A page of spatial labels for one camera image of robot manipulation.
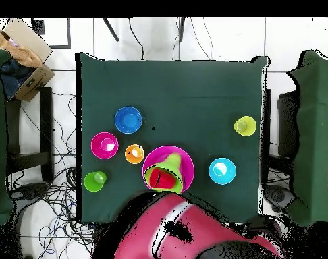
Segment orange cup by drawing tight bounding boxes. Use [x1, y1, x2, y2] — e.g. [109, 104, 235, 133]
[124, 144, 145, 165]

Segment small magenta bowl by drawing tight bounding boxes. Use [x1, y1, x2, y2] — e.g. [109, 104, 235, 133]
[90, 131, 119, 161]

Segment yellow cup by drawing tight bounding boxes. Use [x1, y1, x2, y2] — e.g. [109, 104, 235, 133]
[233, 115, 257, 138]

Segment black stool frame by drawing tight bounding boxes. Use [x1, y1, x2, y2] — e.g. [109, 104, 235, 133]
[5, 86, 55, 184]

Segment tall green cup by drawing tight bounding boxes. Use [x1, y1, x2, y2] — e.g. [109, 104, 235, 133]
[83, 171, 107, 193]

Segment cardboard box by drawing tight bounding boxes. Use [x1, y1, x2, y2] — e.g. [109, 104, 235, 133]
[0, 18, 56, 103]

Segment large pink bowl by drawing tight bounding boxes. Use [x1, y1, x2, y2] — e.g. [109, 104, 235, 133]
[141, 145, 195, 195]

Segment small cyan bowl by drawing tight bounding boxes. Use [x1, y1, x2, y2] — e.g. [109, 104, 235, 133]
[208, 157, 237, 186]

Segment black floor frame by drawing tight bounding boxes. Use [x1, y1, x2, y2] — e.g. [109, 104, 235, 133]
[31, 17, 72, 49]

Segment black tripod leg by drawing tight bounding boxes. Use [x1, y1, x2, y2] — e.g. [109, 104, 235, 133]
[101, 17, 120, 42]
[177, 17, 186, 43]

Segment red cup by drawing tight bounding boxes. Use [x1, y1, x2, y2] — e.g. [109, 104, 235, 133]
[148, 167, 177, 189]

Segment grey chair base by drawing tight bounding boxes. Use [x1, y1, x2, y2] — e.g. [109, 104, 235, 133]
[263, 184, 297, 214]
[9, 181, 50, 202]

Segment dark green tablecloth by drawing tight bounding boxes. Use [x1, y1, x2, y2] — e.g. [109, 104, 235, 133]
[75, 52, 270, 225]

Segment black box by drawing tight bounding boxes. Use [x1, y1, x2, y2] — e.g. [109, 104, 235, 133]
[277, 90, 300, 157]

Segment large green bowl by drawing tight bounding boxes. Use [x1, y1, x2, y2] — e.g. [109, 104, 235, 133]
[143, 163, 186, 195]

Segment black floor cable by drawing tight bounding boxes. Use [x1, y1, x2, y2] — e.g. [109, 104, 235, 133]
[127, 17, 146, 61]

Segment small blue bowl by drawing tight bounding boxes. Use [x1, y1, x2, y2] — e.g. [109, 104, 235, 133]
[114, 105, 143, 135]

